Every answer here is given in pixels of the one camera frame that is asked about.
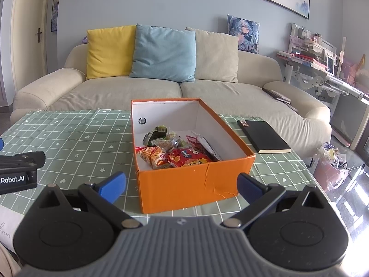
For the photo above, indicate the cartoon print pillow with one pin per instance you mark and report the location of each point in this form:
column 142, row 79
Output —
column 245, row 34

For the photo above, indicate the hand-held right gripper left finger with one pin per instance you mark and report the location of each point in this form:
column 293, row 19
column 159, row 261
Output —
column 111, row 186

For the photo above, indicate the red packet of dark meat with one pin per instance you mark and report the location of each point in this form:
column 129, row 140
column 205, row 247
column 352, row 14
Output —
column 193, row 140

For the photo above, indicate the white paper sheet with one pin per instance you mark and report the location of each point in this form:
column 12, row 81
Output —
column 10, row 225

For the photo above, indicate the pink waste bin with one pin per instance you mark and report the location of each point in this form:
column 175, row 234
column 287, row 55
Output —
column 331, row 173

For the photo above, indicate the white sachet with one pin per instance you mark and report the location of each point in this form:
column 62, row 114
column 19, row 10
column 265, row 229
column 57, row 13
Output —
column 209, row 148

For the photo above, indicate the light blue pillow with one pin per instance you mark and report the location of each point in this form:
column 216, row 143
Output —
column 163, row 54

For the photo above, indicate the yellow pillow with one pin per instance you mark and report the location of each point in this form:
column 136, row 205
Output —
column 111, row 52

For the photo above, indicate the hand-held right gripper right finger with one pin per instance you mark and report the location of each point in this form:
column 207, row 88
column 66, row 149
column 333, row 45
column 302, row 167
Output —
column 250, row 186

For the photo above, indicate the white desk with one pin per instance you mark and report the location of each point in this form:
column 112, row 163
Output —
column 320, row 80

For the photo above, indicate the wall poster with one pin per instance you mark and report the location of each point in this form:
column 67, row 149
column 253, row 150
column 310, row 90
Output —
column 55, row 11

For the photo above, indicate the black flat box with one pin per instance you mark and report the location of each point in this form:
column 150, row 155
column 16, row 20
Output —
column 262, row 134

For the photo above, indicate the orange chips bag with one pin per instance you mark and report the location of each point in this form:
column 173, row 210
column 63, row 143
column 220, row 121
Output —
column 155, row 157

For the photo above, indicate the white door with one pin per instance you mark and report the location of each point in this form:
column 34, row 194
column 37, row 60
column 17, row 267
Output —
column 34, row 11

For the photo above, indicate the clear packet of orange strips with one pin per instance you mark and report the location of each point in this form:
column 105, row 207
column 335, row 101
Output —
column 165, row 143

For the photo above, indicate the black yellow snack packet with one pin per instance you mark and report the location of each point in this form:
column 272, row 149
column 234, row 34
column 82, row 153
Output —
column 157, row 132

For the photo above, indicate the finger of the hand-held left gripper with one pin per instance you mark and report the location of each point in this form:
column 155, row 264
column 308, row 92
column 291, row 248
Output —
column 28, row 159

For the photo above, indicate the stack of books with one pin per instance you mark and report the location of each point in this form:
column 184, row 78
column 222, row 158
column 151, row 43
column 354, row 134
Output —
column 302, row 59

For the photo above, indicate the orange cardboard box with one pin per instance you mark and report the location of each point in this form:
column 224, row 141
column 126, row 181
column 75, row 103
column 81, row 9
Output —
column 178, row 190

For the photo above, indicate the green checked tablecloth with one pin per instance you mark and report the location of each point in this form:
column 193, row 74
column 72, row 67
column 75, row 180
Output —
column 86, row 138

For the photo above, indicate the dark book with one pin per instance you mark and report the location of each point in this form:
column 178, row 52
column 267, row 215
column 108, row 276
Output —
column 276, row 94

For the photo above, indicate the large red snack bag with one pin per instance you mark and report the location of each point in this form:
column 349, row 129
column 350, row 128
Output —
column 187, row 157

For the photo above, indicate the beige pillow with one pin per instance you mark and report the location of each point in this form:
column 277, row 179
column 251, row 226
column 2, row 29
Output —
column 216, row 57

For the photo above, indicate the small purple object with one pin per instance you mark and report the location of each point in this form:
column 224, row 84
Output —
column 85, row 39

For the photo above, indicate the beige sofa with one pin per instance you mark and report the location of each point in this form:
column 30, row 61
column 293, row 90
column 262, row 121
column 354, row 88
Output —
column 115, row 92

